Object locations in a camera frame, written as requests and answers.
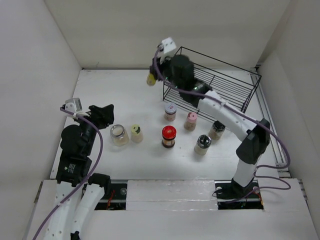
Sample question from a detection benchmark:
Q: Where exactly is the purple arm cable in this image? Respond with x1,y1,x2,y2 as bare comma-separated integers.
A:
152,48,292,203
32,107,104,240

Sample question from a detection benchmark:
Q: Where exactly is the yellow lid spice shaker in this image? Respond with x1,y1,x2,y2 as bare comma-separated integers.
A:
130,124,143,143

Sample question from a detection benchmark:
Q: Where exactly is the clear glass jar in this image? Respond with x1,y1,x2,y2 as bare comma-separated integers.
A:
110,124,129,147

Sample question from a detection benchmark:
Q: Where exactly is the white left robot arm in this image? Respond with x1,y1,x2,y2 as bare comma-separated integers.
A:
40,103,114,240

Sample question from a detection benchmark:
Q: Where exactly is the red lid sauce jar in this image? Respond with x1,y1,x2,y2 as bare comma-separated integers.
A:
161,125,177,149

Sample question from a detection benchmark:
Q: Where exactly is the yellow oil bottle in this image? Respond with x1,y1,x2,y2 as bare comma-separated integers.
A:
146,72,158,87

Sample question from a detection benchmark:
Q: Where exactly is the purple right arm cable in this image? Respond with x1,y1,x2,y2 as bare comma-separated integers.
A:
152,48,292,203

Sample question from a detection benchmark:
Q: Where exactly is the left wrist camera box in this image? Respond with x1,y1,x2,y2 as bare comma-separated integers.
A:
60,97,90,120

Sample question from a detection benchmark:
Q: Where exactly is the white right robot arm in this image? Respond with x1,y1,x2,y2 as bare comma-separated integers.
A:
149,55,270,203

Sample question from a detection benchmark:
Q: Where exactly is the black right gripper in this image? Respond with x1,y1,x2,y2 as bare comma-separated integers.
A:
150,52,184,92

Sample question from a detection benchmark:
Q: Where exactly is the black lid spice shaker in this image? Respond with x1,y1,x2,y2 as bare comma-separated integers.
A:
194,134,212,156

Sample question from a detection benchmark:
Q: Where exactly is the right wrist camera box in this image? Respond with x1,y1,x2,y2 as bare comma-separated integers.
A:
157,37,177,63

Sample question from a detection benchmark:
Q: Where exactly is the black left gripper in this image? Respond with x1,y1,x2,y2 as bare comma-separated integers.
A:
74,103,114,155

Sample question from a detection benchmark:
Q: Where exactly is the white lid sauce jar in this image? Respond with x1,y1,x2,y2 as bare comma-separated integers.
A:
164,102,177,122

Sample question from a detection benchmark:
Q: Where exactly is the black flip lid shaker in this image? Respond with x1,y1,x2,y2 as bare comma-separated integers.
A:
208,120,226,141

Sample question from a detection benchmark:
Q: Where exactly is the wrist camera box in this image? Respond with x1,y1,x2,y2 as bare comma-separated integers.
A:
60,97,90,120
157,37,177,63

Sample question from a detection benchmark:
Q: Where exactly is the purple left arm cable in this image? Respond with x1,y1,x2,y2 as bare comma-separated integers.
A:
32,107,104,240

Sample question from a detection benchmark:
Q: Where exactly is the pink lid spice shaker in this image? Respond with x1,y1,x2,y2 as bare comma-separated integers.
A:
184,112,198,132

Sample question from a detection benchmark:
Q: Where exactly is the black wire rack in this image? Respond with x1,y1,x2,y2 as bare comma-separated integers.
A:
159,46,262,122

